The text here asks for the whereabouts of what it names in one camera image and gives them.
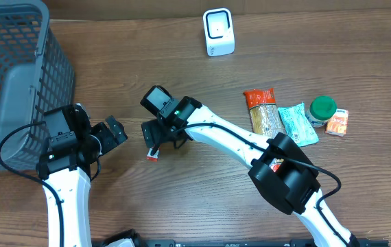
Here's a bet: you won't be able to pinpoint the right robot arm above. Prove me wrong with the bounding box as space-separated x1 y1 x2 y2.
140 86 360 246

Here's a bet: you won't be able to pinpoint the green lid jar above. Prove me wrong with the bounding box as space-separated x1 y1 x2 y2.
305 95 337 128

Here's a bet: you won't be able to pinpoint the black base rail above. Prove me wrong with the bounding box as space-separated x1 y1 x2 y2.
94 238 390 247

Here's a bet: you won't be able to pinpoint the red snack package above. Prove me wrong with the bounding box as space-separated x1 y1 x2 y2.
243 87 287 172

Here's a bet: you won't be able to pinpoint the grey plastic mesh basket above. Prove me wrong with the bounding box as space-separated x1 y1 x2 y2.
0 1 75 169

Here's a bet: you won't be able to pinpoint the white barcode scanner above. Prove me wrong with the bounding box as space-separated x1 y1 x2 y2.
202 8 235 57

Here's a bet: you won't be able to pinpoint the teal tissue packet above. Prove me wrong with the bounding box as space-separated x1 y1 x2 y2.
278 102 319 147

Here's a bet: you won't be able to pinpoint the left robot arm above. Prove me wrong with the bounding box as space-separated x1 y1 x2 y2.
36 104 128 246

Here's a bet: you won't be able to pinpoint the red stick sachet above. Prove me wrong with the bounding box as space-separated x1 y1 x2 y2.
146 148 160 162

